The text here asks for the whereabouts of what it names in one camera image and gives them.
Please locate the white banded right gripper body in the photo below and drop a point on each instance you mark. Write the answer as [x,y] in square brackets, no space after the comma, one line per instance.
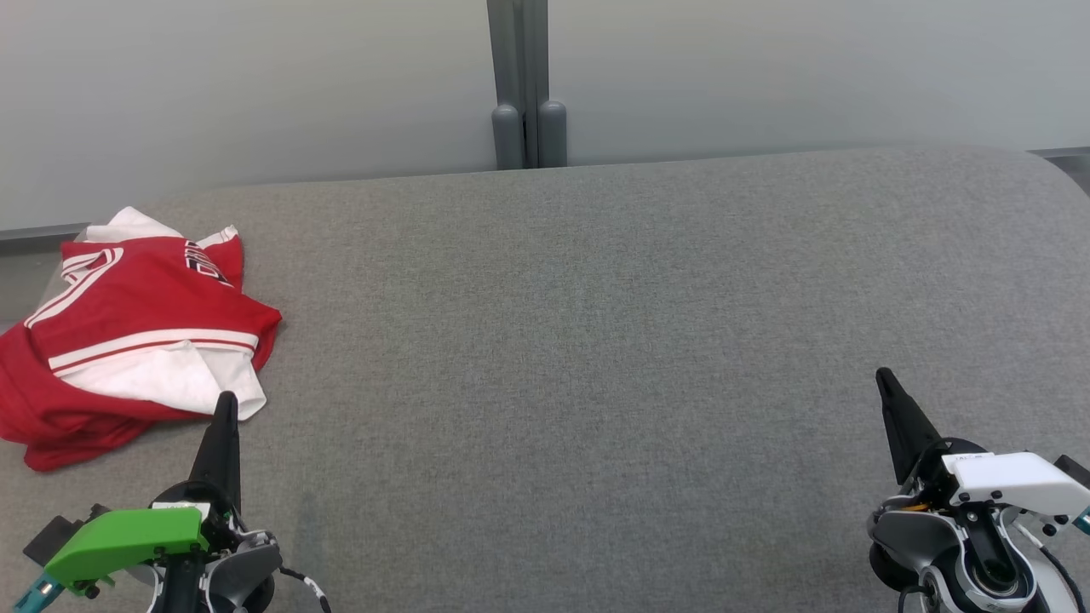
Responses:
[1013,477]

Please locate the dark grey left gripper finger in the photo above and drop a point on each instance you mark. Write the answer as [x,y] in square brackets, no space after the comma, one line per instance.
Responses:
[223,451]

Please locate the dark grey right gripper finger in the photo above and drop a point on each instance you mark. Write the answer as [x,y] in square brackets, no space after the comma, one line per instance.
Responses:
[904,426]

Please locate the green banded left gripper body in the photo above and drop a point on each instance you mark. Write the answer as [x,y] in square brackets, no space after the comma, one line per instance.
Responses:
[128,541]

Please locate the red white basketball jersey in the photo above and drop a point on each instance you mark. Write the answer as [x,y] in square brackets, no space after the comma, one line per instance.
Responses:
[145,289]

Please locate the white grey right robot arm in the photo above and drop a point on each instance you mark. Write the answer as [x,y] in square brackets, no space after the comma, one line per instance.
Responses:
[911,532]

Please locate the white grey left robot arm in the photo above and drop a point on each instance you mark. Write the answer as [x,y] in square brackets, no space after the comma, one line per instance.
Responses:
[247,570]

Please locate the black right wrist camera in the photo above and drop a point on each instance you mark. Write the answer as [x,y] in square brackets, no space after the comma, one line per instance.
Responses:
[1075,470]

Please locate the grey partition base rail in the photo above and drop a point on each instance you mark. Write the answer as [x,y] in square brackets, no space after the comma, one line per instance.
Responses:
[1060,153]
[43,234]

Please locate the grey double partition post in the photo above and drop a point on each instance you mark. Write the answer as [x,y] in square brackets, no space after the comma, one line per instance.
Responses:
[511,85]

